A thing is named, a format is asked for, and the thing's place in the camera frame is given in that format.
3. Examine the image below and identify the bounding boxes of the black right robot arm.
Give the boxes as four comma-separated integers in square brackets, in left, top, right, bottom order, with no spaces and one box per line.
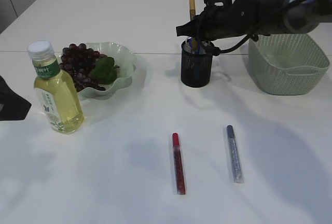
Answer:
[176,0,331,41]

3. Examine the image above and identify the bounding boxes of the blue scissors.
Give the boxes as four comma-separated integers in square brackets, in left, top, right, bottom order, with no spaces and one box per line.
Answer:
[188,37,211,55]

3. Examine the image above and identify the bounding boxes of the yellow tea bottle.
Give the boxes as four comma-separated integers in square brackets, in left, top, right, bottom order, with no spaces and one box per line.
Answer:
[27,40,84,134]

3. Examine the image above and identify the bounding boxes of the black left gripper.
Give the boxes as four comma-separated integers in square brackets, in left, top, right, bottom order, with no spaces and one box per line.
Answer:
[1,77,32,121]

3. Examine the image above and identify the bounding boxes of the red glitter pen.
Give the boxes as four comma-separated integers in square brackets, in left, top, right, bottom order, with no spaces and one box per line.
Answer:
[172,133,186,195]

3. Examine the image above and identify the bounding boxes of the pale green wavy plate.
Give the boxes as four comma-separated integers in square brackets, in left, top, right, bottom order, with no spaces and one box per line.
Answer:
[57,41,137,101]

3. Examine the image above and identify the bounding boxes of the black cable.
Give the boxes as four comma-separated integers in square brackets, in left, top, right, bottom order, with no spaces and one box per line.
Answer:
[191,0,322,56]

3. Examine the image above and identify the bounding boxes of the silver glitter pen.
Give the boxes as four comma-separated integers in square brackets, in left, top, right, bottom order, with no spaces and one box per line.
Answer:
[226,125,244,184]

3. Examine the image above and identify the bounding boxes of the black mesh pen holder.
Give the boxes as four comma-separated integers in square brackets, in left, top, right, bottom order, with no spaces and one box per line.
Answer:
[181,41,213,88]

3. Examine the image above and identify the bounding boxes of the dark red grape bunch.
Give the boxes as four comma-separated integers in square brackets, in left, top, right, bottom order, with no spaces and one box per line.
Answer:
[60,43,120,92]

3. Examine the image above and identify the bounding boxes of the gold glitter pen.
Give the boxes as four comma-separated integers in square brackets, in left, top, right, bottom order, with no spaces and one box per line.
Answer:
[189,0,199,54]

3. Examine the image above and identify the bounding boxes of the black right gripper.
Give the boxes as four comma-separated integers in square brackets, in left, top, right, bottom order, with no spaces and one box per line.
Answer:
[176,14,215,41]

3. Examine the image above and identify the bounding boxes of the pink scissors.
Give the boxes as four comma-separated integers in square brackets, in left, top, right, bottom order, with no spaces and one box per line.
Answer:
[184,38,194,53]

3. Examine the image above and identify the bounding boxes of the green woven plastic basket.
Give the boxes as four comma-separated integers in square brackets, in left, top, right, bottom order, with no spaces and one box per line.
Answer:
[248,34,330,96]

